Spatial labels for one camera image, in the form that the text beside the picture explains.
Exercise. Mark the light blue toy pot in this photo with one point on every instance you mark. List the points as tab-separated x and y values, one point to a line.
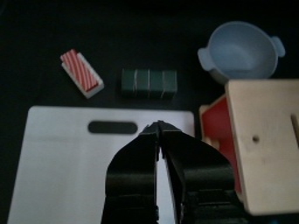
241	52

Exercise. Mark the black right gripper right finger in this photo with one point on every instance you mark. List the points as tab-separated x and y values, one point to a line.
198	172

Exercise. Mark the dark green sliced toy block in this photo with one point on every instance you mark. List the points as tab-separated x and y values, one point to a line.
149	83

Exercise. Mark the red striped white toy block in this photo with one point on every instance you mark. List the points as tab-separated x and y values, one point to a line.
81	73

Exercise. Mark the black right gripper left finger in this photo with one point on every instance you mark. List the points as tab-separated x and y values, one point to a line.
133	172

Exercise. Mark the white cutting board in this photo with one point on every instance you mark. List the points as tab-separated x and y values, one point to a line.
66	163

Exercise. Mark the wooden toy drawer cabinet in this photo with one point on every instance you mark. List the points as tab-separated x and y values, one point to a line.
265	140

